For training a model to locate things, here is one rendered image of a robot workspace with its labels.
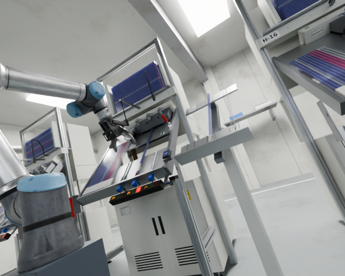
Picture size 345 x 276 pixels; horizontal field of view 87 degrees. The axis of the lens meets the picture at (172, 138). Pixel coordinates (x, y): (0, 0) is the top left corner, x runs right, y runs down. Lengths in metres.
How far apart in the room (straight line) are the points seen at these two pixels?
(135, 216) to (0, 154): 0.99
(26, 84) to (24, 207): 0.39
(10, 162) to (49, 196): 0.22
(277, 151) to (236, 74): 1.99
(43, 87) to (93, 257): 0.57
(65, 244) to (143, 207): 0.90
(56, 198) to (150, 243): 0.99
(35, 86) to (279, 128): 4.24
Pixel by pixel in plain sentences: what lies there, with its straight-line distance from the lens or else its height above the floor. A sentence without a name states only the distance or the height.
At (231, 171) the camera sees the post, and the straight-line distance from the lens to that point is 0.99.
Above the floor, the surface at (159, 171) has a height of 0.71.
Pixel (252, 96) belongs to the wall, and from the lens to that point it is 4.63.
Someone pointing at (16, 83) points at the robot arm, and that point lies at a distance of 0.78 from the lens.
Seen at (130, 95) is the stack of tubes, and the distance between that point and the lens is 1.74.
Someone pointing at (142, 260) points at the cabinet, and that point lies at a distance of 1.58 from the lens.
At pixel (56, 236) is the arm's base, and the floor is 0.60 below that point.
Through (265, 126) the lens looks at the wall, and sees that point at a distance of 4.48.
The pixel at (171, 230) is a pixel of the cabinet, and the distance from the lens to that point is 1.38.
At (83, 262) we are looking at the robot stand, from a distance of 0.62.
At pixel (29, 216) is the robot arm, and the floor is 0.67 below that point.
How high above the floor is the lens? 0.64
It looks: 13 degrees up
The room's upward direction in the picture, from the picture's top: 18 degrees counter-clockwise
